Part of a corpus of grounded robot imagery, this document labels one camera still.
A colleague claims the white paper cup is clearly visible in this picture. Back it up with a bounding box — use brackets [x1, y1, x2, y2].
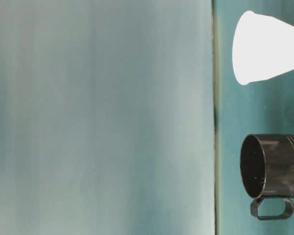
[232, 11, 294, 85]

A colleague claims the black cup holder with handle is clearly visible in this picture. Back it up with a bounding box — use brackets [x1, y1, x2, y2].
[240, 134, 294, 221]

